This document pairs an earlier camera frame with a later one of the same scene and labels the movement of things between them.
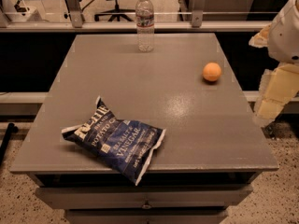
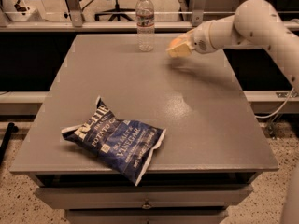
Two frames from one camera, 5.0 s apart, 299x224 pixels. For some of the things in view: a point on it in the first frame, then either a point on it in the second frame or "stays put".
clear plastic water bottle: x=145 y=23 stays put
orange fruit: x=211 y=72 -> x=176 y=41
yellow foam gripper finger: x=262 y=38 -> x=188 y=37
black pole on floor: x=11 y=128 stays put
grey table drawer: x=146 y=197 stays put
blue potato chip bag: x=124 y=147 stays put
